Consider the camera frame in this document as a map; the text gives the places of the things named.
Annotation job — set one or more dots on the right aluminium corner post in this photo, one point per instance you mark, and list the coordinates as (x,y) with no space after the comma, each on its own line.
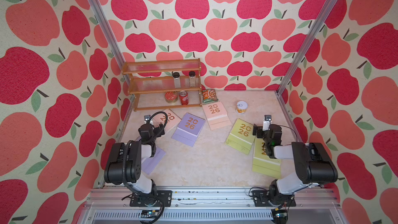
(314,30)

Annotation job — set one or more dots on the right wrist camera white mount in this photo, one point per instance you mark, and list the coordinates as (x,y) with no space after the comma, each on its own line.
(267,122)

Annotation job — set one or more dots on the purple calendar centre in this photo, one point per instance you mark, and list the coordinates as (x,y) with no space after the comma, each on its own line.
(188,129)

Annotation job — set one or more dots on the aluminium corner post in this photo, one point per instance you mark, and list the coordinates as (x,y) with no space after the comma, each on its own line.
(314,30)
(107,31)

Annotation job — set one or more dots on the purple calendar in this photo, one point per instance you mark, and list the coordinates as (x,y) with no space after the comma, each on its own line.
(150,162)
(188,129)

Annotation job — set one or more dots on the left aluminium corner post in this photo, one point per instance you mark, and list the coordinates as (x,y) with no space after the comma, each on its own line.
(107,31)

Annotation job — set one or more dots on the wooden three-tier shelf rack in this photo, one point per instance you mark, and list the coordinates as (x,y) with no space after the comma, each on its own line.
(149,81)

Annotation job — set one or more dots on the aluminium front rail frame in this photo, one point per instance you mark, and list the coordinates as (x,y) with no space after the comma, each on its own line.
(211,205)

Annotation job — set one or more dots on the pink calendar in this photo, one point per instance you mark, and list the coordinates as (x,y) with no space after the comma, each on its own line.
(173,120)
(216,115)

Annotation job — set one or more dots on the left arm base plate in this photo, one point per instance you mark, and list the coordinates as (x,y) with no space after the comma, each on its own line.
(163,198)

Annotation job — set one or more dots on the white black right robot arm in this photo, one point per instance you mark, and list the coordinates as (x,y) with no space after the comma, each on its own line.
(313,165)

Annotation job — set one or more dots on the green orange snack packet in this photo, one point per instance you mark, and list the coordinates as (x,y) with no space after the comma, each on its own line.
(209,96)

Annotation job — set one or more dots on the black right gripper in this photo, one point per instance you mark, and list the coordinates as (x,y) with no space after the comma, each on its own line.
(259,130)

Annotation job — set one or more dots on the small yellow pull-tab can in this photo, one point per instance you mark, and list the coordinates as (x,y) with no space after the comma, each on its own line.
(241,107)

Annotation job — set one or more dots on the left glass spice jar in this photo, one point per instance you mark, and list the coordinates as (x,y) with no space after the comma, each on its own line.
(176,79)

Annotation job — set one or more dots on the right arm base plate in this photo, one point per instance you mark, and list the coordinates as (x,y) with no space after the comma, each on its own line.
(262,198)

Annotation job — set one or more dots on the glass spice jar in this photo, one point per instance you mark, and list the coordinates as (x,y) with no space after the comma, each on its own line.
(176,79)
(192,79)

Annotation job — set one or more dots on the red soda can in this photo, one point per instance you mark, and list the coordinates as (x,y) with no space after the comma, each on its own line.
(184,98)

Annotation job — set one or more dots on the right glass spice jar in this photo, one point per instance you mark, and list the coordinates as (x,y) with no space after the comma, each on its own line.
(192,79)

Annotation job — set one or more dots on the green calendar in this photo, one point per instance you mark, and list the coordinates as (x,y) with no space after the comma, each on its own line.
(241,137)
(263,164)

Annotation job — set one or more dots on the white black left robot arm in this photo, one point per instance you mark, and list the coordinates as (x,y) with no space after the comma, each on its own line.
(124,164)

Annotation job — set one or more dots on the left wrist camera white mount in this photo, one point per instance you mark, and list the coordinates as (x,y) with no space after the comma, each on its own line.
(147,117)

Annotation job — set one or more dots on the purple calendar left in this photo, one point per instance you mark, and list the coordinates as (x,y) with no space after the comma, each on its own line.
(150,162)

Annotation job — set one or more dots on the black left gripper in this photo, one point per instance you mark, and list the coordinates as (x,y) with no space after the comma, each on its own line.
(146,129)

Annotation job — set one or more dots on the flat red tin can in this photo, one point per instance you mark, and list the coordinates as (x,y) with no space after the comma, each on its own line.
(171,96)

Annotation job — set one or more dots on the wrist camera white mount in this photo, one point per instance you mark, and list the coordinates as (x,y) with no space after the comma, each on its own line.
(147,117)
(267,122)

